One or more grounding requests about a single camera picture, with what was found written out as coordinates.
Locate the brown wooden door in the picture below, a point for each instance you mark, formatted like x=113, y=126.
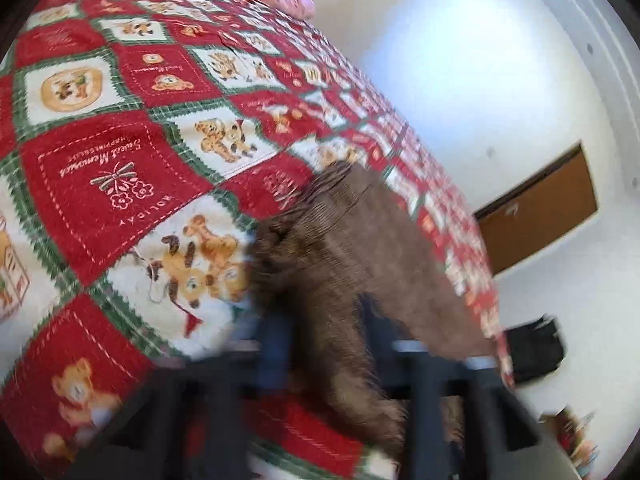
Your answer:
x=540, y=210

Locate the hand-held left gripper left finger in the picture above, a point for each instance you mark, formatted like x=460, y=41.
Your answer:
x=210, y=405

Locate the red patchwork teddy-bear bedspread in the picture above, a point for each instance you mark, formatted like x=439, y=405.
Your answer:
x=150, y=160

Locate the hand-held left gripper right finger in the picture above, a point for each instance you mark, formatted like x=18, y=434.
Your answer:
x=435, y=400

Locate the brown knitted sun-pattern sweater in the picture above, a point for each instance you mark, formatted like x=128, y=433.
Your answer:
x=350, y=270

